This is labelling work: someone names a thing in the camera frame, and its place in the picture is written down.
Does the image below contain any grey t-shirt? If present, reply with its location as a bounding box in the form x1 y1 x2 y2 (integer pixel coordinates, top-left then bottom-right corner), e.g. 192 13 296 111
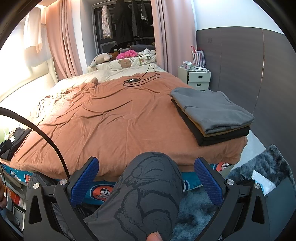
170 87 254 133

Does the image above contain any left hand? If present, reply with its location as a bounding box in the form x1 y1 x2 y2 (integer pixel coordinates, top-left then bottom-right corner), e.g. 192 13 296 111
0 179 7 208

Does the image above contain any right hand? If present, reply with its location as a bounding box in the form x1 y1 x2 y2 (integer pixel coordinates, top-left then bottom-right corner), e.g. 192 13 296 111
147 232 163 241

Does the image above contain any folded black printed t-shirt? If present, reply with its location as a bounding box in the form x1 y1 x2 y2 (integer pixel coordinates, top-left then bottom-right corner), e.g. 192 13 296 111
1 127 31 161

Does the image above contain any grey fluffy floor rug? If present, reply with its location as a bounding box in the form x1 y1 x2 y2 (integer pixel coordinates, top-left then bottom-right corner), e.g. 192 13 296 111
172 145 295 240

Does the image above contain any cream bed sheet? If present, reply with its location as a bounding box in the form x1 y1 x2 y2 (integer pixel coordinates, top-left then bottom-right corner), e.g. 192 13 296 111
30 63 166 126

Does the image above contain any folded black garment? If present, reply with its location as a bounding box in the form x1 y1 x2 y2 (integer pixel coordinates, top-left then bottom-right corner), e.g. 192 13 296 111
171 99 250 146

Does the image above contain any orange-brown blanket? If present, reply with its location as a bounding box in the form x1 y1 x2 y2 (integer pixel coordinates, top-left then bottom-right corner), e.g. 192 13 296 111
6 72 247 181

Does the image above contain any grey cartoon print trouser leg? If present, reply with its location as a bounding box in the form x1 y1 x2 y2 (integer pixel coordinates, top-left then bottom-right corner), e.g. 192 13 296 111
84 152 184 240

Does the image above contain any cream padded headboard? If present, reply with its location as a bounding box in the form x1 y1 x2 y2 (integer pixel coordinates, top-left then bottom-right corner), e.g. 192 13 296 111
1 58 58 108

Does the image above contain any white bedside drawer cabinet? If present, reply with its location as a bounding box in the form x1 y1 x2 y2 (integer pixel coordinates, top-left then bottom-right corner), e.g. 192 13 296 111
178 66 211 91

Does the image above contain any cream plush toy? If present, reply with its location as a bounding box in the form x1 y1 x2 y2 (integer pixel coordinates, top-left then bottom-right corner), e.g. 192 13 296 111
90 53 112 68

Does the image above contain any bear print pillow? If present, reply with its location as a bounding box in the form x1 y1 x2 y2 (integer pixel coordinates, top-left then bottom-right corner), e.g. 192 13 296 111
87 56 157 73

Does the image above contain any hanging white garment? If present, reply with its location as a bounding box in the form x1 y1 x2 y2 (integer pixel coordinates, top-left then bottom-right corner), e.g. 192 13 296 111
23 7 43 53

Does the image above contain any left pink curtain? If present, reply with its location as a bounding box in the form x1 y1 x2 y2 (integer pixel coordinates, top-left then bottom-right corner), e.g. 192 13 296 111
46 1 82 80

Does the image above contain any pink curtain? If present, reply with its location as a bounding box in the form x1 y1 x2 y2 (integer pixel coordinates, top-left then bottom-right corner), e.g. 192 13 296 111
46 1 82 80
151 0 196 76

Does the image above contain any pink fluffy garment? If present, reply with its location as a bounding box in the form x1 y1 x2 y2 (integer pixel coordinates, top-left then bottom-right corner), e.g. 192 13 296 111
116 50 138 59

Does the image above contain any black white patterned cloth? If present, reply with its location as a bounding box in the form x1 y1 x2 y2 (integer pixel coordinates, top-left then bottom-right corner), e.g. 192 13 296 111
137 48 156 60

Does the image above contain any hanging floral garment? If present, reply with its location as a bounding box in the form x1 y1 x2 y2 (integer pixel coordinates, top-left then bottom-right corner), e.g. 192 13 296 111
101 5 112 39

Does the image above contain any hanging dark coat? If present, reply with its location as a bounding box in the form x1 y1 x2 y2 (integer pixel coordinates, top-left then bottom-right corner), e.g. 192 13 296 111
113 1 133 45

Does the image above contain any right pink curtain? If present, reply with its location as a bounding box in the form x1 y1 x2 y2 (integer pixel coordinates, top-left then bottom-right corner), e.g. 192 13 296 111
151 0 196 76

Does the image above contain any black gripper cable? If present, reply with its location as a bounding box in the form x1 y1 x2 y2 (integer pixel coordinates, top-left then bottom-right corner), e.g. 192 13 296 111
0 106 71 180

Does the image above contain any black cable with device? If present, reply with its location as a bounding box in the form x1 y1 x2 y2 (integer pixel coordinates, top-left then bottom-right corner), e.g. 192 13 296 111
122 64 162 88

